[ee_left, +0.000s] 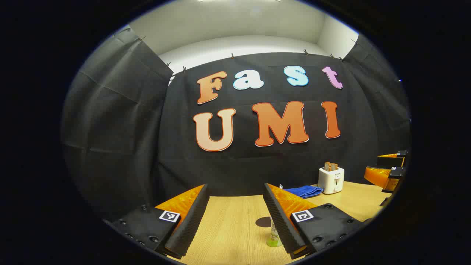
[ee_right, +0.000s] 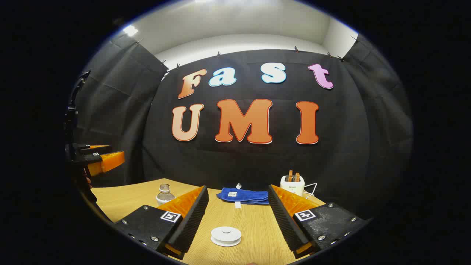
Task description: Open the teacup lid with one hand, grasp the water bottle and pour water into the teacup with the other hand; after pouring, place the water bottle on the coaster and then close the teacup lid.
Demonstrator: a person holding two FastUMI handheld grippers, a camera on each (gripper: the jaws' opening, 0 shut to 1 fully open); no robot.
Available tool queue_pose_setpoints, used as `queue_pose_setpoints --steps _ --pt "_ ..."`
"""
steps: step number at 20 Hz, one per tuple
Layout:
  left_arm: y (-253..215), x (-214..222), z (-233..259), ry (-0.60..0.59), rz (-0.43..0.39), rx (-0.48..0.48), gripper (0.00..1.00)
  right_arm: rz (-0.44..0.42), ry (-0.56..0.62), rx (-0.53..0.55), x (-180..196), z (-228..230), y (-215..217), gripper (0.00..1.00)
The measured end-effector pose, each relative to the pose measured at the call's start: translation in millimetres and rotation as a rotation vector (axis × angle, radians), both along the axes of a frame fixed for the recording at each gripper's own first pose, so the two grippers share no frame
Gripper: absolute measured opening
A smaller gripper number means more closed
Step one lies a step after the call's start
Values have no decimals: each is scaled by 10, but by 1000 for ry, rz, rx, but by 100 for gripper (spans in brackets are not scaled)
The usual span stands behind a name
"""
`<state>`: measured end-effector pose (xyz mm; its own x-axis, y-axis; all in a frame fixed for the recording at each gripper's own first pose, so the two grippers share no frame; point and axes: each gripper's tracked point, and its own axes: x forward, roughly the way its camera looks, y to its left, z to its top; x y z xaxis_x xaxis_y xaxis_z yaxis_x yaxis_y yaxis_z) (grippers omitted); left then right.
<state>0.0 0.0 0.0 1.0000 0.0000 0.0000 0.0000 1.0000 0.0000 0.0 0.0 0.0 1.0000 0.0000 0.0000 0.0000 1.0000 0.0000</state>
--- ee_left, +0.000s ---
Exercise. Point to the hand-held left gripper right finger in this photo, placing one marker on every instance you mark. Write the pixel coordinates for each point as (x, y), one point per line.
(281, 224)

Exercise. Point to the clear plastic water bottle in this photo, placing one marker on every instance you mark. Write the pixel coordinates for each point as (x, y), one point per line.
(273, 239)

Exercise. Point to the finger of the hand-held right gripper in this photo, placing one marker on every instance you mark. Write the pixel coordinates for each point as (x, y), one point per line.
(390, 162)
(397, 175)

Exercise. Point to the white toaster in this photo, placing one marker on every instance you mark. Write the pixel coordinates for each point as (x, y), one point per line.
(331, 180)

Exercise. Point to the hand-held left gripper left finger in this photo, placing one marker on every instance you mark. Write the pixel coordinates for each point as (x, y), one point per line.
(191, 224)

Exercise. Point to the blue folded towel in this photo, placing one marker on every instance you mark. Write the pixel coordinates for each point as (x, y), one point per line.
(305, 191)

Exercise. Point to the dark round coaster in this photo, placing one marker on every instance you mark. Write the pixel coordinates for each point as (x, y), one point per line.
(262, 222)

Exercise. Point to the brown bread slice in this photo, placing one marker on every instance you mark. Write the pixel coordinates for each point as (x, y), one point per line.
(326, 166)
(334, 166)

